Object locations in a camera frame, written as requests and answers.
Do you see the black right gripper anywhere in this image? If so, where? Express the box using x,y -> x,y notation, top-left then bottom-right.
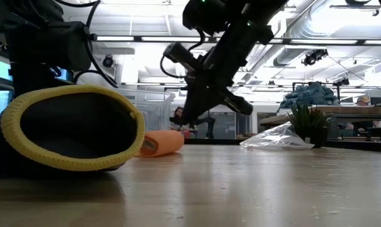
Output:
177,30 -> 253,125

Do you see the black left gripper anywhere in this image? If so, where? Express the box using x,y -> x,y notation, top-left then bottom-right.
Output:
0,21 -> 92,95

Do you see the clear plastic bin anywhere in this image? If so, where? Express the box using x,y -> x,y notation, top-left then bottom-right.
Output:
113,87 -> 176,132

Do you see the orange bandage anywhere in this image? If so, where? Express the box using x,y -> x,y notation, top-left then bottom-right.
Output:
136,130 -> 185,158

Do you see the clear plastic bag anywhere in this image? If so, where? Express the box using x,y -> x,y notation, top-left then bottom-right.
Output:
239,121 -> 316,150

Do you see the person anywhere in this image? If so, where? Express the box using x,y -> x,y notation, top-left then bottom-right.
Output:
169,106 -> 186,132
347,94 -> 381,131

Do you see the black ceiling spotlight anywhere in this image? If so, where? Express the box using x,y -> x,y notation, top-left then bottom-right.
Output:
102,55 -> 115,69

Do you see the grey printed glove yellow cuff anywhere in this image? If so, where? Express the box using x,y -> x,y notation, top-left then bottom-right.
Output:
0,83 -> 146,179

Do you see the blue cloth pile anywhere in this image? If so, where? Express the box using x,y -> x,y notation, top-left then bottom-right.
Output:
278,81 -> 339,110

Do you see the small green potted plant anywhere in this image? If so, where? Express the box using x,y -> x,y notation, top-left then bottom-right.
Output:
287,103 -> 331,149

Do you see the wooden workbench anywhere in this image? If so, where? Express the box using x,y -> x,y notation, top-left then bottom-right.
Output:
258,105 -> 381,141

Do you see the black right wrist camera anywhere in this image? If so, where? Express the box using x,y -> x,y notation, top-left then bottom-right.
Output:
161,42 -> 207,78

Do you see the small black ceiling camera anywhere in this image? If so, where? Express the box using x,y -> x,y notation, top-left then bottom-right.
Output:
333,77 -> 351,87

